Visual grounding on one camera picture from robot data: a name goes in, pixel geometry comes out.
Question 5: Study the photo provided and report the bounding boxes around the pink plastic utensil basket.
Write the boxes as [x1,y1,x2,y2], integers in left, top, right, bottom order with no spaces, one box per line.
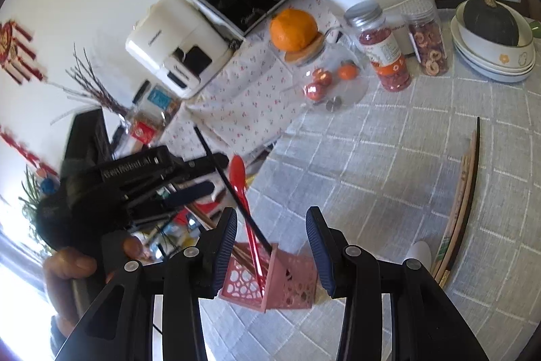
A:
[219,243,317,312]

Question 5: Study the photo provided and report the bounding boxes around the black chopstick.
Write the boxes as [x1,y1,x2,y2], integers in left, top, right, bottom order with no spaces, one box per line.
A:
[193,126,272,256]

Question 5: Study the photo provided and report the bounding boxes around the red plastic spoon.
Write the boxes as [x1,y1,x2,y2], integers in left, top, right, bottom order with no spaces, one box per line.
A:
[228,155,266,297]

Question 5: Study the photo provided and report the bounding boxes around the packaged bamboo chopsticks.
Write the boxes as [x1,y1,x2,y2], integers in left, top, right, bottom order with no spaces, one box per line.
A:
[432,130,478,281]

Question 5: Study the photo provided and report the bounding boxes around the person's left hand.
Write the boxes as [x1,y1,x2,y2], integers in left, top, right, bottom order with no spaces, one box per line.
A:
[41,235,145,338]

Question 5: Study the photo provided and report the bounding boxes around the wooden chopstick in basket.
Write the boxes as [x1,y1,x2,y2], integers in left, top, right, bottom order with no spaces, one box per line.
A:
[183,203,259,275]

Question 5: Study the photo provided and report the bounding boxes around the green potted plant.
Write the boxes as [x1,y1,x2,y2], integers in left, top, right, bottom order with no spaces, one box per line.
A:
[19,167,59,225]

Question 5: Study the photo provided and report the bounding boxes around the dried branches in jar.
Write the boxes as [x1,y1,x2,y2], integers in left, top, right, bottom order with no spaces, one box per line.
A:
[46,45,128,119]

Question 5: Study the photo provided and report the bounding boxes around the grey grid tablecloth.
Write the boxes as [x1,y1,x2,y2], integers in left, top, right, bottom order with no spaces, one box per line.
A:
[198,7,541,361]

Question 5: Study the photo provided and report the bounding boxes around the glass jar blue label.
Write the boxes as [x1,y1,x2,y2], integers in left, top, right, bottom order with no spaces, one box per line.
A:
[147,85,180,116]

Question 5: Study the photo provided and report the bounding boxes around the dark brown chopstick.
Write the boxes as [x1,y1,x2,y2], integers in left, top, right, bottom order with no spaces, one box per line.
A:
[437,117,480,288]

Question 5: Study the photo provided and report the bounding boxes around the cherry print white cloth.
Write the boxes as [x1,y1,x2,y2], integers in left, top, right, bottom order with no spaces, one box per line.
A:
[161,18,333,159]

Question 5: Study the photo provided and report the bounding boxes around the white air fryer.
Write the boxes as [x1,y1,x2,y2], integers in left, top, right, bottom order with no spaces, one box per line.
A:
[126,0,232,100]

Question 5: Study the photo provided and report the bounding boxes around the red Chinese knot decoration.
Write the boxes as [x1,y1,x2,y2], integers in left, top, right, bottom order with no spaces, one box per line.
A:
[1,19,46,85]

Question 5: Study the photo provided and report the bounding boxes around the jar of red goji berries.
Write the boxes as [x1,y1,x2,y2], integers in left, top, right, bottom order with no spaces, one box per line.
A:
[344,1,411,92]

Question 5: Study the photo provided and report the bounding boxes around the large orange pomelo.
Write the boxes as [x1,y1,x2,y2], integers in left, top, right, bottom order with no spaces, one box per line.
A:
[269,8,318,52]

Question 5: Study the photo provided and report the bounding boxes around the stacked white ceramic bowls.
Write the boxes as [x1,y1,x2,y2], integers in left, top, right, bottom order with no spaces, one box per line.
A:
[450,2,536,83]

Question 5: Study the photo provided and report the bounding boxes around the jar of dried fruit rings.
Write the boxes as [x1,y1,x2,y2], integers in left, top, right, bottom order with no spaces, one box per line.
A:
[403,7,448,77]

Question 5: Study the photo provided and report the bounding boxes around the dark green squash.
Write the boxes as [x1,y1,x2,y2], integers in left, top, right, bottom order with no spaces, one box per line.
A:
[463,0,519,47]

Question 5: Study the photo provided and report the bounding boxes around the red hanging firecracker string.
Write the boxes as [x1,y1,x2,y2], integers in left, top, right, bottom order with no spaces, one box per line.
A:
[0,125,61,178]

